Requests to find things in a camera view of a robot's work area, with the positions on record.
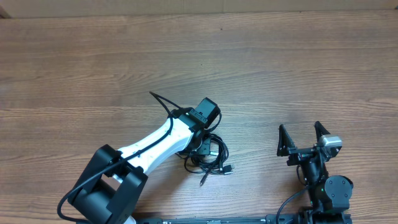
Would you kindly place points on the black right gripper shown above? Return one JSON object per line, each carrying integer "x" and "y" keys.
{"x": 286, "y": 147}

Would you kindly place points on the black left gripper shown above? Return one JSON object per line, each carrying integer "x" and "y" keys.
{"x": 205, "y": 149}

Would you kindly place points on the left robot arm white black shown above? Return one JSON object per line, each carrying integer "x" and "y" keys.
{"x": 110, "y": 185}

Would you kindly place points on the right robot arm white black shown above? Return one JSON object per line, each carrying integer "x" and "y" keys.
{"x": 329, "y": 195}

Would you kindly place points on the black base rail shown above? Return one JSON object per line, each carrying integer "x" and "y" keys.
{"x": 268, "y": 219}

